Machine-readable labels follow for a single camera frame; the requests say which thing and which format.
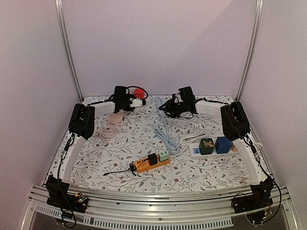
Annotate red cube socket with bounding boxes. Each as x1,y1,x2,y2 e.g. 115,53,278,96
133,88,145,99

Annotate light blue power strip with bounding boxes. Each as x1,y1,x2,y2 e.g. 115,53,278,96
152,96,179,156

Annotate green plug adapter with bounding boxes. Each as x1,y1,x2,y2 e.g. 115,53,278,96
158,151,169,162

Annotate dark green cube socket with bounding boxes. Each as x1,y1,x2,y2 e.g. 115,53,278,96
199,138,214,155

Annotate black power adapter with cable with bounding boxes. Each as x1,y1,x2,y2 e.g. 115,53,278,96
104,153,158,176

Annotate blue cube socket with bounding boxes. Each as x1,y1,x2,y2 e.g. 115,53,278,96
215,137,231,154

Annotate orange power strip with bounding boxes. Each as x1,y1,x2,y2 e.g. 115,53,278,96
134,154,171,173

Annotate beige cube socket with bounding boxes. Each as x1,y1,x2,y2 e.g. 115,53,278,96
231,143,238,152

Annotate white multicolour power strip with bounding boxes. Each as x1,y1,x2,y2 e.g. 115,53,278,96
189,139,260,159

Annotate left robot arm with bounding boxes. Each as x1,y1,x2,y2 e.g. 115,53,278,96
46,86,148,216

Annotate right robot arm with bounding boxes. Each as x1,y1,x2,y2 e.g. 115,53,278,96
155,86,277,214

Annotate pink round power strip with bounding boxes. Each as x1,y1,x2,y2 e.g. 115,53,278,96
94,113,123,140

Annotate floral table mat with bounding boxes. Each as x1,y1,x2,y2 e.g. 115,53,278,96
48,96,251,193

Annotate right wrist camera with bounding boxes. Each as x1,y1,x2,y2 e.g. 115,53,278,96
171,93,179,103

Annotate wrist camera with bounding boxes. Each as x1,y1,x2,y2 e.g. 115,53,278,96
130,98,146,108
171,93,179,103

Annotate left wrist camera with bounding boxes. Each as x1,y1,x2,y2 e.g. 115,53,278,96
130,98,146,108

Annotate white coiled cable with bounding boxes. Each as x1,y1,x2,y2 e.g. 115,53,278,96
178,130,214,155

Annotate front aluminium rail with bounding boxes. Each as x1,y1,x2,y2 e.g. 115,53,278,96
18,185,302,230

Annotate left aluminium frame post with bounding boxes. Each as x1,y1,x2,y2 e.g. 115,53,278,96
55,0,84,102

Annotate aluminium frame post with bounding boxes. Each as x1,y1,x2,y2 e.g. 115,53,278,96
236,0,264,101
55,0,84,102

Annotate right aluminium frame post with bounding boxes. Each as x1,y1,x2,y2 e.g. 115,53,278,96
236,0,264,101

